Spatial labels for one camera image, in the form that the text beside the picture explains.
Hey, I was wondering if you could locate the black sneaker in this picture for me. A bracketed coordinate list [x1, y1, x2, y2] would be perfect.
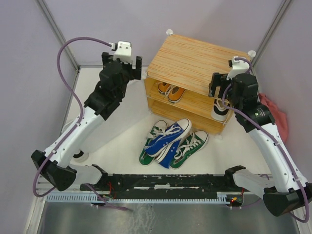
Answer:
[211, 99, 229, 121]
[73, 150, 89, 163]

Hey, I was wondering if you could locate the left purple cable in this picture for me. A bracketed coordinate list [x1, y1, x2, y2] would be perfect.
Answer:
[32, 37, 115, 198]

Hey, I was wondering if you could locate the wooden shoe cabinet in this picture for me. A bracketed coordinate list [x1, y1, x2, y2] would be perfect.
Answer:
[144, 29, 250, 136]

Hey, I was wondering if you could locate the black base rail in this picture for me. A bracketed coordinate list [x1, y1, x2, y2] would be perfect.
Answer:
[92, 174, 243, 199]

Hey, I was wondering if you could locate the light blue cable duct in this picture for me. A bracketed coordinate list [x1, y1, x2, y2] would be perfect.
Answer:
[45, 191, 232, 203]

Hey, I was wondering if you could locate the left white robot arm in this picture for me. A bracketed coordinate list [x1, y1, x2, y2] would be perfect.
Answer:
[31, 52, 142, 191]

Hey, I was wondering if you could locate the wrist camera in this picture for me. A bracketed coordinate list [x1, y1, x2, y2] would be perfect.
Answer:
[109, 41, 132, 64]
[227, 56, 252, 80]

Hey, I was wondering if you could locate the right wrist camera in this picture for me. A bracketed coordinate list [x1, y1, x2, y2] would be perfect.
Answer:
[227, 56, 252, 80]

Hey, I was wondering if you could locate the pink cloth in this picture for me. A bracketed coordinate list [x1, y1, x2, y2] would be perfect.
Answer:
[259, 93, 289, 143]

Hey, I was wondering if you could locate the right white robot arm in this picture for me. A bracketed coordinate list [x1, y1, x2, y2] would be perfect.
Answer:
[209, 73, 312, 223]

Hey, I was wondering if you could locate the green sneaker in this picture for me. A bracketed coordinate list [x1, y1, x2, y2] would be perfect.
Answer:
[170, 130, 209, 169]
[139, 120, 168, 166]

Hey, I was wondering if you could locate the blue sneaker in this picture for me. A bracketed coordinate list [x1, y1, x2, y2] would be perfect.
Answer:
[155, 140, 181, 169]
[145, 118, 192, 156]

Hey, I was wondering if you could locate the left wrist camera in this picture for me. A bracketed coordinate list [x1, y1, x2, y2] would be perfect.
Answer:
[109, 41, 132, 64]

